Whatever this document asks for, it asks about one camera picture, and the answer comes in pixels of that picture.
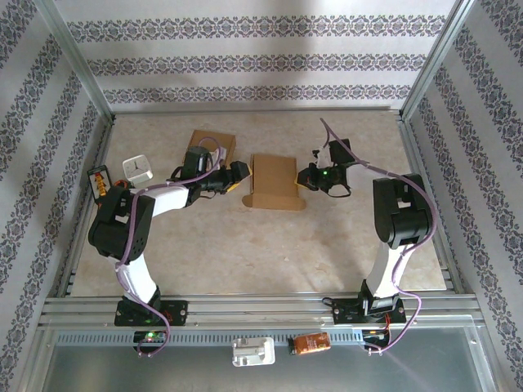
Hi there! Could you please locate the brown cardboard mailer box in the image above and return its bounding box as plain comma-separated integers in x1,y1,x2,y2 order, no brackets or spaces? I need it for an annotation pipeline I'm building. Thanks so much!
186,129,238,165
241,153,308,212

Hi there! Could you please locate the white square alarm clock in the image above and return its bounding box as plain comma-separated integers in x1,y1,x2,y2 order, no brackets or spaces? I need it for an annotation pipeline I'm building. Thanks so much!
122,154,154,185

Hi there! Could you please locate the black device with orange print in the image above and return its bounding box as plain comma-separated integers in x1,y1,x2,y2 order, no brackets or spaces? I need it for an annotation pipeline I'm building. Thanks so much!
87,163,114,204

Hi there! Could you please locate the orange brown battery pack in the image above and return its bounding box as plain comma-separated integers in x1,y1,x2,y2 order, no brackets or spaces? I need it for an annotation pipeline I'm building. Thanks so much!
287,332,331,356

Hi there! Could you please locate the left green circuit board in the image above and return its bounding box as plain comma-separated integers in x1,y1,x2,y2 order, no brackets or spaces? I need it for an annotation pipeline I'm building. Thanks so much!
133,329,168,345

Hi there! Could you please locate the green circuit board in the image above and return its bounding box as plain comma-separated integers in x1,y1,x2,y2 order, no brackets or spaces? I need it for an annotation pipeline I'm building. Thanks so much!
362,328,392,343
133,329,168,345

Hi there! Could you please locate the right green circuit board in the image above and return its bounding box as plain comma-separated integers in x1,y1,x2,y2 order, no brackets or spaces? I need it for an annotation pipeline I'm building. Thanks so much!
362,328,392,343

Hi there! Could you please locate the white plastic holder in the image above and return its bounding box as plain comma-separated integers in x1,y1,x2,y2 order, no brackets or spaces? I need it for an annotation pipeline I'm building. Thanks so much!
231,336,276,368

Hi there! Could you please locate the grey metal sheet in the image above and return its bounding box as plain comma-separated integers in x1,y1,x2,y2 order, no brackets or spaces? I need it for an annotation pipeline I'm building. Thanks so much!
40,345,491,392

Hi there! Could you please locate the aluminium back rail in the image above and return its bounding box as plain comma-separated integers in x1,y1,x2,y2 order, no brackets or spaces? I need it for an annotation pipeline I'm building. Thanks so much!
112,106,404,118

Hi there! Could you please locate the right aluminium side rail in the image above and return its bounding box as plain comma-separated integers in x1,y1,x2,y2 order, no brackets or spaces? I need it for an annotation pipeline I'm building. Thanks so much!
398,114,477,297

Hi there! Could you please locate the aluminium side rail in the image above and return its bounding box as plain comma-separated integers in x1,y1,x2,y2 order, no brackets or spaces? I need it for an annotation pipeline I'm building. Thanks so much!
51,115,118,298
398,114,477,297

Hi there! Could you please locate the left aluminium side rail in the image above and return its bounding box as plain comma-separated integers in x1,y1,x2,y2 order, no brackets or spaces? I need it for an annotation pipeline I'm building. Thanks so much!
51,115,118,298

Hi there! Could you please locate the aluminium mounting rail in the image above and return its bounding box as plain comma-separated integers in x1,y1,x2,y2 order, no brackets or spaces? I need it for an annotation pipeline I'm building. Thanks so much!
38,296,486,330

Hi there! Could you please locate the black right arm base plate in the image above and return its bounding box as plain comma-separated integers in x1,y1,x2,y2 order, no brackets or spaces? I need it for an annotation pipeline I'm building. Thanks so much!
331,297,406,327

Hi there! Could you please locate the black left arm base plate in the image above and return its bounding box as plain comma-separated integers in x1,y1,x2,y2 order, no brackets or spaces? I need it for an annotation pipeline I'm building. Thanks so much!
114,299,190,327

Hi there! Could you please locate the grey slotted cable duct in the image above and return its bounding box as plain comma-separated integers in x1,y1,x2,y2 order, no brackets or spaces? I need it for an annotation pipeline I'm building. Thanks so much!
55,329,471,349

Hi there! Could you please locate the right aluminium frame post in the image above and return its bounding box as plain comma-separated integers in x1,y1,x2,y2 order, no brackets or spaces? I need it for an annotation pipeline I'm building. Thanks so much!
399,0,476,119

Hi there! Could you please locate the aluminium frame post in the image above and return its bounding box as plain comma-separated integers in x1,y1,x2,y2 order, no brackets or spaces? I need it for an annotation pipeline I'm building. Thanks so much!
399,0,476,119
34,0,117,123

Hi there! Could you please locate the left aluminium frame post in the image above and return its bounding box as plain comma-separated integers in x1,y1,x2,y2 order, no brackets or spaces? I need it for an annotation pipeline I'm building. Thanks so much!
34,0,117,123

